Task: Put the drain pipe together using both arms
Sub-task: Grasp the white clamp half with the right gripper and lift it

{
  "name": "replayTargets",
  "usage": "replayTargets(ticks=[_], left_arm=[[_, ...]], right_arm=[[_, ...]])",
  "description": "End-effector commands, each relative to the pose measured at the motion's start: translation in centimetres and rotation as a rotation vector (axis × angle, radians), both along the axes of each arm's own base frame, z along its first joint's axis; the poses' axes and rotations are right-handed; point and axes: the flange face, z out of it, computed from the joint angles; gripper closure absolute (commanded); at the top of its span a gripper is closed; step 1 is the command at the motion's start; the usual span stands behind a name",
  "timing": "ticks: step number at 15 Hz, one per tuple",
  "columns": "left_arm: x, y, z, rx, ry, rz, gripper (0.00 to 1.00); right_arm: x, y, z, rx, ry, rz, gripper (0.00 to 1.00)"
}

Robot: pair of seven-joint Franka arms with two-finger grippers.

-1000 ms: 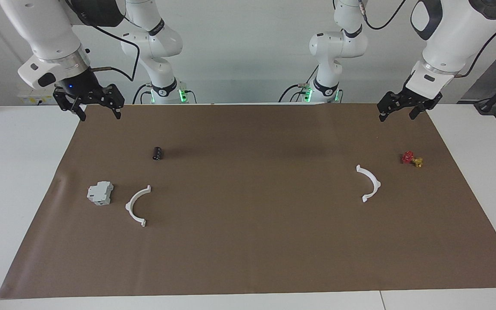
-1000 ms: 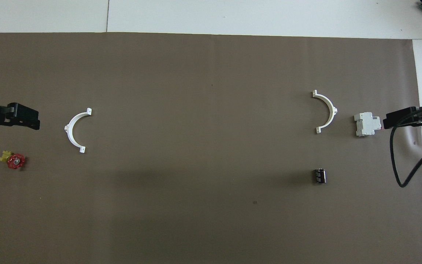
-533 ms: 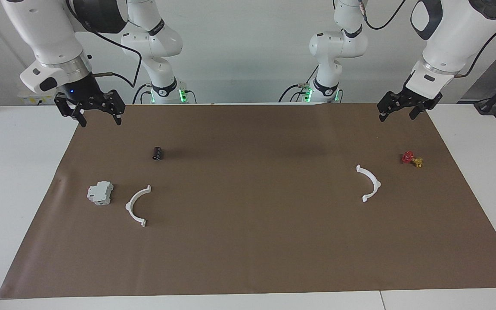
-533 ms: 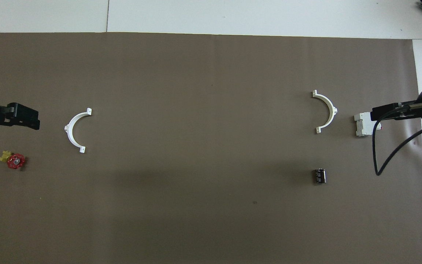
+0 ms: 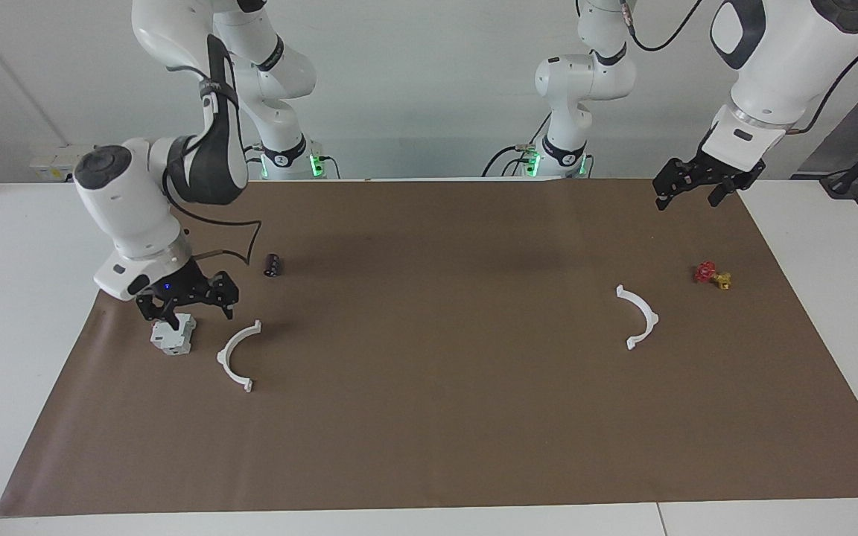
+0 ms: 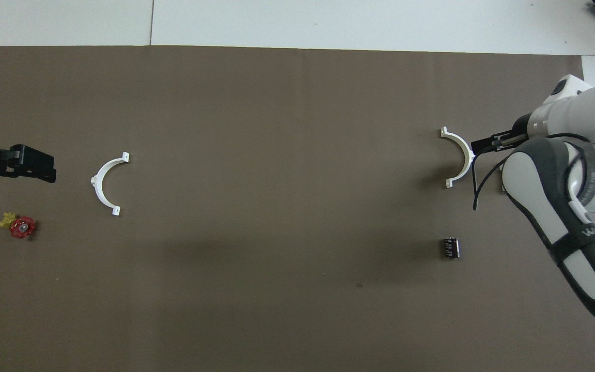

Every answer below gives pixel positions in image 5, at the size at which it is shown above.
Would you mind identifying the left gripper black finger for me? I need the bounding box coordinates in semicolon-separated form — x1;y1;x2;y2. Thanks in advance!
654;159;692;212
708;165;766;208

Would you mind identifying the white half-ring pipe clamp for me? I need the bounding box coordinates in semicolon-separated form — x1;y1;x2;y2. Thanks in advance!
217;320;263;393
616;284;660;351

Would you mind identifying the white grey circuit breaker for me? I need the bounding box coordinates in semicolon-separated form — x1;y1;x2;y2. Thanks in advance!
150;313;197;356

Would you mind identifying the red and yellow valve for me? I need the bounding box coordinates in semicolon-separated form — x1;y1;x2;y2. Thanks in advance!
693;261;732;291

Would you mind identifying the brown paper table mat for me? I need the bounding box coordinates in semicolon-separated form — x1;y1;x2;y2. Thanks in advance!
0;177;858;518

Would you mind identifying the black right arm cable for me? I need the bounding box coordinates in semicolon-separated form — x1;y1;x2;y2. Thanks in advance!
163;167;263;264

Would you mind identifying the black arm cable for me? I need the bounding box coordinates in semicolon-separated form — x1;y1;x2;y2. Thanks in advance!
163;167;263;264
623;0;858;136

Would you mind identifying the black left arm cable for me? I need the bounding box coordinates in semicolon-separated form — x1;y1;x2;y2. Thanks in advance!
623;0;858;136

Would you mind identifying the white wall power strip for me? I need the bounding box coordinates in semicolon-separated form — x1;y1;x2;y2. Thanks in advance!
29;145;96;182

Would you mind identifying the black left base cable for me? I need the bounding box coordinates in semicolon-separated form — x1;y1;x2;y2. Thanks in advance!
482;112;549;179

